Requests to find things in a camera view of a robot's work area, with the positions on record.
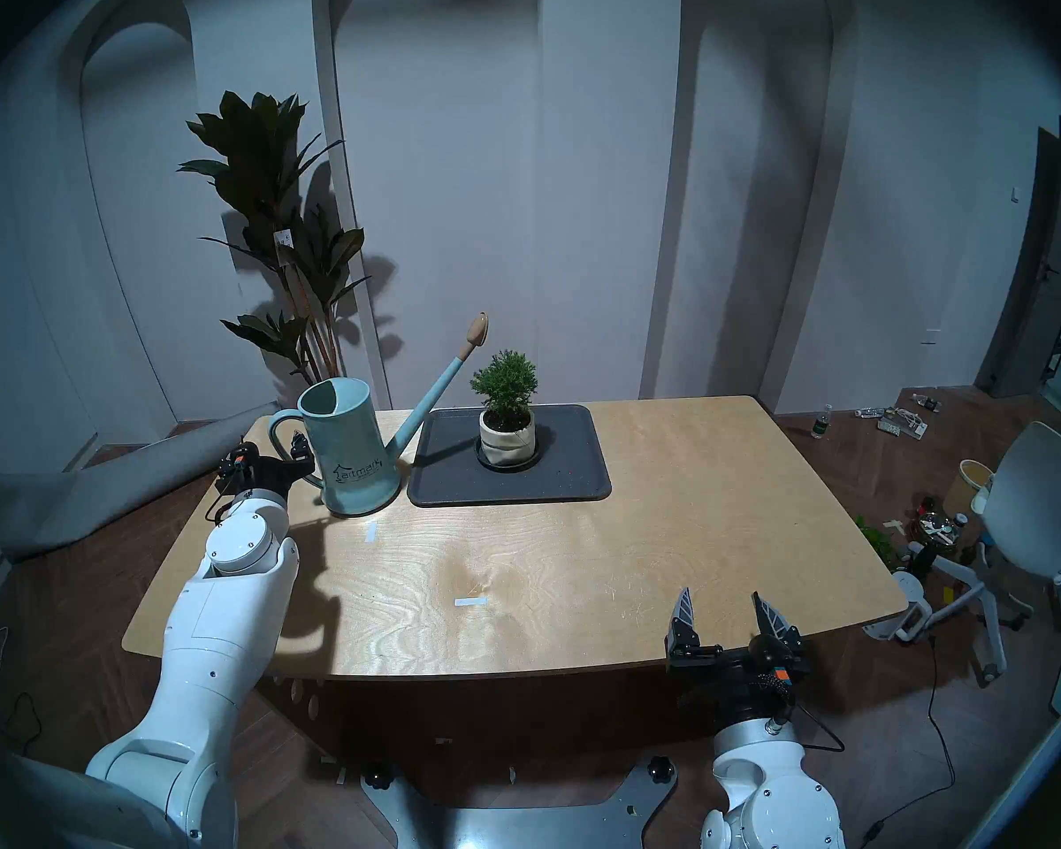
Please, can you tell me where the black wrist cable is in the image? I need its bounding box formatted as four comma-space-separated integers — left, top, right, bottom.
787, 697, 846, 754

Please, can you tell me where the small green floor plant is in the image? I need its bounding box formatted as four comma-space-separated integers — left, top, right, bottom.
853, 516, 903, 570

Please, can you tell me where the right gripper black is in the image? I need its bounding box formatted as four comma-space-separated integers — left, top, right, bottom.
666, 587, 812, 724

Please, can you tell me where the white power strip clutter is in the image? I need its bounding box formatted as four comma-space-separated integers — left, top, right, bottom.
853, 405, 929, 440

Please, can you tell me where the dark grey door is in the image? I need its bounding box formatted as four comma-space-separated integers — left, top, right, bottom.
975, 116, 1061, 399

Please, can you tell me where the tall dark leafy houseplant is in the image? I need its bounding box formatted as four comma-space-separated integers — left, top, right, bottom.
177, 89, 374, 388

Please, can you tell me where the black floor cable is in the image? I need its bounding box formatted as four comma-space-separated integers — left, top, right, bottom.
862, 635, 958, 844

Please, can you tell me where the dark grey tray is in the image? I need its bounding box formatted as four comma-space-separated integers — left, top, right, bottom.
407, 403, 613, 509

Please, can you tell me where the small shrub in cream pot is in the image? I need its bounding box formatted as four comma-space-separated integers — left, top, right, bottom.
470, 349, 538, 468

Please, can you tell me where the black plant saucer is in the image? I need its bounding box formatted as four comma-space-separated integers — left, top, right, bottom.
475, 439, 540, 474

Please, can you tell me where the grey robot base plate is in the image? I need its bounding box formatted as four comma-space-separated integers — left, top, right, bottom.
360, 754, 680, 849

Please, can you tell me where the white office chair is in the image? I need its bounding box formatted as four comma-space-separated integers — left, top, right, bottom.
866, 421, 1061, 687

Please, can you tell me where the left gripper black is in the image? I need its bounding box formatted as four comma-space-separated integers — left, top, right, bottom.
216, 432, 317, 503

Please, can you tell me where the mint green watering can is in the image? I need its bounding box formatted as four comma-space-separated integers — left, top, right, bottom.
268, 312, 490, 516

